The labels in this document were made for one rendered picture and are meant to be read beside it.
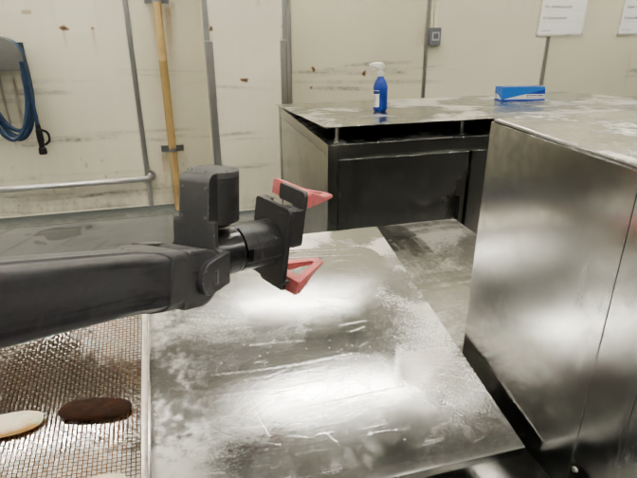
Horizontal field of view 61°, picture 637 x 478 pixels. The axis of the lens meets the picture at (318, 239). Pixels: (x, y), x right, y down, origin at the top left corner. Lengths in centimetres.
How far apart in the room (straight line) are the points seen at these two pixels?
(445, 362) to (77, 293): 64
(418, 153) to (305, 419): 170
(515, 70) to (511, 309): 424
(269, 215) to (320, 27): 362
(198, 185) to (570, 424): 54
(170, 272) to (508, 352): 54
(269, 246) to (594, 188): 37
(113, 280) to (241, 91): 344
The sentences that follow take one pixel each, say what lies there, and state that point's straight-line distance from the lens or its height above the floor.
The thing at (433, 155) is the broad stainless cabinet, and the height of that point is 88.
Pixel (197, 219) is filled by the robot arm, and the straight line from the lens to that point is 58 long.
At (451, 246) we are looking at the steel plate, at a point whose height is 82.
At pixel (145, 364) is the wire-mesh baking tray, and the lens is 90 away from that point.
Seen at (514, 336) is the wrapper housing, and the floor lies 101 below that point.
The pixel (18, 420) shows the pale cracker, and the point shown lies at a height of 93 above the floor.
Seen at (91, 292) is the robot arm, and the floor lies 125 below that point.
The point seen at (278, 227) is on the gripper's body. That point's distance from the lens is 66.
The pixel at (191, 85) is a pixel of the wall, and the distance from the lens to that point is 412.
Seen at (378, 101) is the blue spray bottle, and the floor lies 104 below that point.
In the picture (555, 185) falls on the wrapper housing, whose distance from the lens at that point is 72.
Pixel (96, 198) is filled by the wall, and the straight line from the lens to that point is 433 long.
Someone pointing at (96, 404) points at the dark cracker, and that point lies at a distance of 86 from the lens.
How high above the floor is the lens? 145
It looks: 23 degrees down
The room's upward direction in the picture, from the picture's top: straight up
